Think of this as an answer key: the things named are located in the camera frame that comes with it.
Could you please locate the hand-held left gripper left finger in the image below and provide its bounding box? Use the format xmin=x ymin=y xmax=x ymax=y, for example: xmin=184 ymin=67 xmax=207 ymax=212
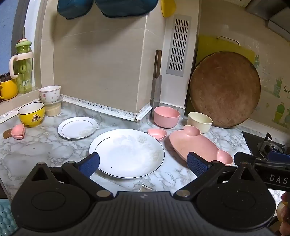
xmin=29 ymin=152 xmax=113 ymax=200

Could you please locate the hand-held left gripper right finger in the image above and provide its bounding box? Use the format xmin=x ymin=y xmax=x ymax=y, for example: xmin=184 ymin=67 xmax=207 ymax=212
xmin=173 ymin=152 xmax=256 ymax=200

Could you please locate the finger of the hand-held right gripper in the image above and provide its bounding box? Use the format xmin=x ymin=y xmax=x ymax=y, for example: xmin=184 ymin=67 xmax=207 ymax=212
xmin=234 ymin=152 xmax=290 ymax=169
xmin=267 ymin=151 xmax=290 ymax=162

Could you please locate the pink bear-shaped plate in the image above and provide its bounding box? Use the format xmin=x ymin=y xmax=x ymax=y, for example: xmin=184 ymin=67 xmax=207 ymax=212
xmin=169 ymin=125 xmax=234 ymax=166

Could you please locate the small white plate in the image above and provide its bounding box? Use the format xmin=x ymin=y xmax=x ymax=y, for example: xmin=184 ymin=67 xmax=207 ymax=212
xmin=57 ymin=117 xmax=98 ymax=139

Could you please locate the large white plate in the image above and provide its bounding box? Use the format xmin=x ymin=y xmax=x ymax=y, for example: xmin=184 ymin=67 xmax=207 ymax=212
xmin=89 ymin=129 xmax=165 ymax=180

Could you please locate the cream bowl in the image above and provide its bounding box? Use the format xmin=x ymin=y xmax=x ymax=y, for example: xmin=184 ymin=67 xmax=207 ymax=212
xmin=187 ymin=112 xmax=213 ymax=134

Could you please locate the pink bowl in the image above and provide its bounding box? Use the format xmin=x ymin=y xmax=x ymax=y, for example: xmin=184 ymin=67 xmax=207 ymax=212
xmin=154 ymin=106 xmax=180 ymax=129

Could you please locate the person's right hand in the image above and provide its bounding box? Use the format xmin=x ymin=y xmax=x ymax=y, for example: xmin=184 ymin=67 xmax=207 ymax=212
xmin=277 ymin=191 xmax=290 ymax=236

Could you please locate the black gas stove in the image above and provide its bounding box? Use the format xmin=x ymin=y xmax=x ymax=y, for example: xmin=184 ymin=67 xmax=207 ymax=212
xmin=241 ymin=131 xmax=290 ymax=160

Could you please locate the music note edge tape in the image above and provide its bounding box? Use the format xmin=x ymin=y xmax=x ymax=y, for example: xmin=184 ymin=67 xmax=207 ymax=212
xmin=0 ymin=94 xmax=153 ymax=124

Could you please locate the clear plastic container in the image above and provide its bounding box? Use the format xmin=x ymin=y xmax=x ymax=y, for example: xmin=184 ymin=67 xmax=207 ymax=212
xmin=44 ymin=96 xmax=63 ymax=117

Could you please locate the round wooden cutting board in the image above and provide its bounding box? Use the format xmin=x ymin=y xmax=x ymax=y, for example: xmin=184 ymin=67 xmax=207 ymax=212
xmin=189 ymin=52 xmax=261 ymax=129

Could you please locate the yellow ceramic bowl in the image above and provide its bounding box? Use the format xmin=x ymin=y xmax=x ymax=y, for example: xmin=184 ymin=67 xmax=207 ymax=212
xmin=18 ymin=102 xmax=45 ymax=127

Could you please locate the white floral bowl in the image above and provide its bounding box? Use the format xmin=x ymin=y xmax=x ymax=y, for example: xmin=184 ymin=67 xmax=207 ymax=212
xmin=39 ymin=85 xmax=62 ymax=103

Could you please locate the small pink heart dish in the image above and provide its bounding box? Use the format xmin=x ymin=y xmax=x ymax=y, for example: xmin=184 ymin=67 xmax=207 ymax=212
xmin=11 ymin=124 xmax=25 ymax=140

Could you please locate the cleaver knife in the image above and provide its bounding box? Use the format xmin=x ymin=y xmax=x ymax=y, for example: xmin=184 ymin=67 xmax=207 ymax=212
xmin=151 ymin=50 xmax=163 ymax=107

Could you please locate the teal bumpy tray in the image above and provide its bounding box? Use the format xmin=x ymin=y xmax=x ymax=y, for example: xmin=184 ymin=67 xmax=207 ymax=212
xmin=0 ymin=198 xmax=19 ymax=236

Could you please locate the yellow mug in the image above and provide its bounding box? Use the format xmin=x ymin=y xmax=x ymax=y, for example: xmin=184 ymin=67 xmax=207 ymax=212
xmin=0 ymin=78 xmax=18 ymax=100

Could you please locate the yellow plastic cutting board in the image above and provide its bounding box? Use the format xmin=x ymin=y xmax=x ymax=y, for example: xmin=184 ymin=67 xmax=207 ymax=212
xmin=196 ymin=35 xmax=256 ymax=68

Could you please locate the grey vent grille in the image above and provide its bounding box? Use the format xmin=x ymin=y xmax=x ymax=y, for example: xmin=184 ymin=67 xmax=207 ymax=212
xmin=166 ymin=14 xmax=191 ymax=78

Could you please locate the blue plastic basin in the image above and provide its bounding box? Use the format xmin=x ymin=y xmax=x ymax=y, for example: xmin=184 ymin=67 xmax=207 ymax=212
xmin=95 ymin=0 xmax=159 ymax=17
xmin=57 ymin=0 xmax=94 ymax=19

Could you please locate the yellow plastic scoop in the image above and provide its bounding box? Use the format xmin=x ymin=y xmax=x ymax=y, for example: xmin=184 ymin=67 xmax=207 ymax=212
xmin=161 ymin=0 xmax=177 ymax=18

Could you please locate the cactus wall sticker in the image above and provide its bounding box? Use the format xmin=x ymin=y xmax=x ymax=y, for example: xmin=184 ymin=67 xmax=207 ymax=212
xmin=254 ymin=54 xmax=290 ymax=124

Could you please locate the green pitcher with white handle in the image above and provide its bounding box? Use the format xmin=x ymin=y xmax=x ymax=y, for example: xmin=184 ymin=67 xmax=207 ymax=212
xmin=9 ymin=38 xmax=34 ymax=94

